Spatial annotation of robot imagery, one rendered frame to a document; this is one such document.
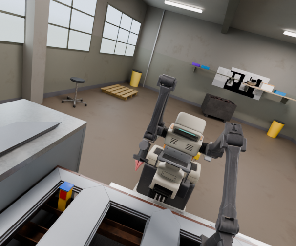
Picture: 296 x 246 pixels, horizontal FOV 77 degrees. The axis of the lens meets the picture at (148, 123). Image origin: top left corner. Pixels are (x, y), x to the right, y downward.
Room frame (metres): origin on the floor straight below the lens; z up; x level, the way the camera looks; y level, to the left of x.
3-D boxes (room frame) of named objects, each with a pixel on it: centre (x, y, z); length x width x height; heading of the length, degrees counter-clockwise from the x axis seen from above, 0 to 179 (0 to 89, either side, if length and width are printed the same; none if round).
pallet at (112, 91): (6.30, 1.23, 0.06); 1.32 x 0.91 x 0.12; 167
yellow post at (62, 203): (0.83, 0.34, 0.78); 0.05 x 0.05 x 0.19; 84
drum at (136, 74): (8.13, 1.09, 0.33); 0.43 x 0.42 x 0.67; 77
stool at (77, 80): (4.23, 1.86, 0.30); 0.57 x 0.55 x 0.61; 79
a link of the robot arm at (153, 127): (1.14, -0.04, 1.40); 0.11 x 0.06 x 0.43; 78
